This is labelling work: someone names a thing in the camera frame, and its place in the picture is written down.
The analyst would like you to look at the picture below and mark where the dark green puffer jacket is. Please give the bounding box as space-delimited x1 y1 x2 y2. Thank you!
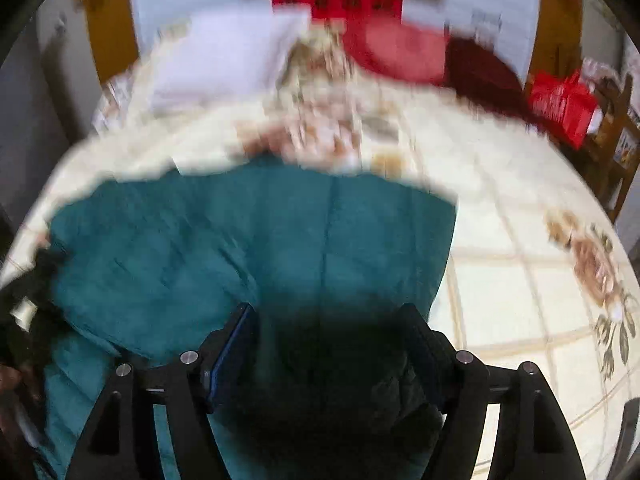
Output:
42 157 456 479

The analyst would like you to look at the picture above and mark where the floral checked bed cover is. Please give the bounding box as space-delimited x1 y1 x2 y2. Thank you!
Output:
1 21 639 479

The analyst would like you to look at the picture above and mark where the wooden chair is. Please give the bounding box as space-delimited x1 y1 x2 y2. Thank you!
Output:
582 74 639 223

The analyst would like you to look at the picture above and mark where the red plastic bag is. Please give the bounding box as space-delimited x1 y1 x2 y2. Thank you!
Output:
527 70 599 150

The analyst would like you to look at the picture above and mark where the dark red velvet cushion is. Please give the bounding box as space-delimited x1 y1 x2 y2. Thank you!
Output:
445 36 533 122

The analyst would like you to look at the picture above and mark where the orange wooden right panel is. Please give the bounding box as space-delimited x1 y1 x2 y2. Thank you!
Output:
529 0 582 78

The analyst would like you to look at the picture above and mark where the white square pillow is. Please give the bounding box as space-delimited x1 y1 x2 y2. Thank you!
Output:
150 6 311 113

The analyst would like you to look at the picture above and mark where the orange wooden door panel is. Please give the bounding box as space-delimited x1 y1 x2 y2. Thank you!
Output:
84 0 140 86

